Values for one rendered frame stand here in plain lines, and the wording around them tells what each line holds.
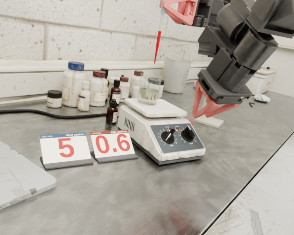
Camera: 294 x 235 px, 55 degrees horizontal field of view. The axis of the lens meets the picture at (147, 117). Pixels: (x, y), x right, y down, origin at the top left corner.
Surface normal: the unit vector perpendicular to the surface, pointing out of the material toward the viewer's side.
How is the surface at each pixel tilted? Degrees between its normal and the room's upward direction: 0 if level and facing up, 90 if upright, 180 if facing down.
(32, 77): 90
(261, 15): 90
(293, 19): 155
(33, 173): 0
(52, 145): 40
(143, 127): 90
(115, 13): 90
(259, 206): 0
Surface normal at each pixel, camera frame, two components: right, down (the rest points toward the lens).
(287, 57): -0.59, 0.16
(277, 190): 0.17, -0.94
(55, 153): 0.46, -0.50
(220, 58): -0.84, 0.03
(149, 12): 0.79, 0.31
